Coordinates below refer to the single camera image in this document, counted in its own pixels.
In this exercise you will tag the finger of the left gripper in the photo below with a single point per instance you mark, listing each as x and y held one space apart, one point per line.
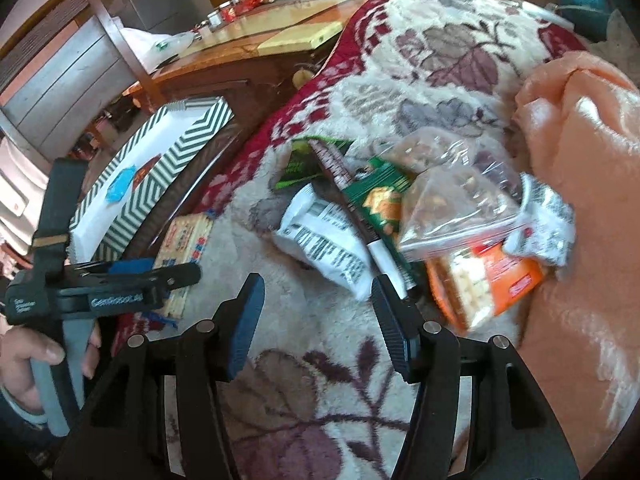
132 266
169 278

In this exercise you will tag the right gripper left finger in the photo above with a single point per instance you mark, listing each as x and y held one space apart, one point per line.
235 326

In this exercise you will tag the white printed snack packet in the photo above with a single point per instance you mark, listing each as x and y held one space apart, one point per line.
548 230

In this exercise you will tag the green striped white box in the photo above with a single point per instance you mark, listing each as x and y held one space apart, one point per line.
160 150

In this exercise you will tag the white plastic bag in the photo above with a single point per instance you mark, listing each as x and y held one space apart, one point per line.
151 50

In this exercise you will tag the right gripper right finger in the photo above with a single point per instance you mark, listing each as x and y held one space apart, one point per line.
400 322

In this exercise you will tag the wooden table yellow top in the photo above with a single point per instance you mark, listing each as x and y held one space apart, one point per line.
257 55

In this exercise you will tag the blue wrapped candy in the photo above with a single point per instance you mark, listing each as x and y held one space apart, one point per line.
120 185

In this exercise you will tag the wooden chair frame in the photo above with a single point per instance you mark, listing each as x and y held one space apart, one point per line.
49 21

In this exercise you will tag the clear bag of nuts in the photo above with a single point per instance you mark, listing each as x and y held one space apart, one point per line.
430 147
450 208

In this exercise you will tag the orange cracker packet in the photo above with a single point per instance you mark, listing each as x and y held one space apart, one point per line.
471 286

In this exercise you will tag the floral red cream blanket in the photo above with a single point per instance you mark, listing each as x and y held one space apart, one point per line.
403 132

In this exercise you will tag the brown chocolate bar wrapper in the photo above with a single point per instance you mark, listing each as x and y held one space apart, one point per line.
331 163

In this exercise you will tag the white snack packet black text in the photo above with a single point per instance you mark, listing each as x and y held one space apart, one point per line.
319 233

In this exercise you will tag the lime green snack packet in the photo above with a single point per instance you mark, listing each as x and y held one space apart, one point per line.
302 166

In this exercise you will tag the dark green cracker packet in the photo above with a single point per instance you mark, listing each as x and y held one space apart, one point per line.
377 193

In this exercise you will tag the beige cracker pack red label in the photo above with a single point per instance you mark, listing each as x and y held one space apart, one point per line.
184 242

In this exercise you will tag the peach orange blanket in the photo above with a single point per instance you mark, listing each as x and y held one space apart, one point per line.
580 118

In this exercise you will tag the person's left hand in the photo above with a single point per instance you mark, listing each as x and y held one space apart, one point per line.
20 345

